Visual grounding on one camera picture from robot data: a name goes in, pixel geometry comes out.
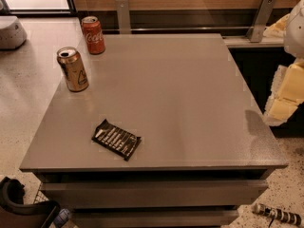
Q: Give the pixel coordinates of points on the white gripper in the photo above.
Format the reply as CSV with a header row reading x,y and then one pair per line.
x,y
294,32

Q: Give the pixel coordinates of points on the black rxbar chocolate wrapper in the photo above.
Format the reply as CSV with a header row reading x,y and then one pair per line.
x,y
115,139

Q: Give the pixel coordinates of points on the red coke can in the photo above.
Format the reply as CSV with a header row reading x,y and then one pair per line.
x,y
93,34

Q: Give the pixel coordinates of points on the gold drink can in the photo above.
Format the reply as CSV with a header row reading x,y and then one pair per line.
x,y
73,68

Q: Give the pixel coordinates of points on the grey cabinet with drawers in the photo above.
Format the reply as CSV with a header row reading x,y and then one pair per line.
x,y
204,150

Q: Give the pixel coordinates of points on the blue small object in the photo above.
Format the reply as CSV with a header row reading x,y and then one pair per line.
x,y
62,218

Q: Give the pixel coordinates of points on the white round device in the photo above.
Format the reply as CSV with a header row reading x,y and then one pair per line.
x,y
12,33

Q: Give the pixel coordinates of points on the black chair part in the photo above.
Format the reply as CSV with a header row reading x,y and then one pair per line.
x,y
15,214

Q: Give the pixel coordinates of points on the right metal wall bracket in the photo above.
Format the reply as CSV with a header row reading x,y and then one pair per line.
x,y
255,32

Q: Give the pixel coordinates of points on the metal wall bracket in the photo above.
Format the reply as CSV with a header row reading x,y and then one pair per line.
x,y
123,15
255,32

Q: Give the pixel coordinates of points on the left metal wall bracket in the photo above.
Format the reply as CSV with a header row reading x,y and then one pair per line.
x,y
123,15

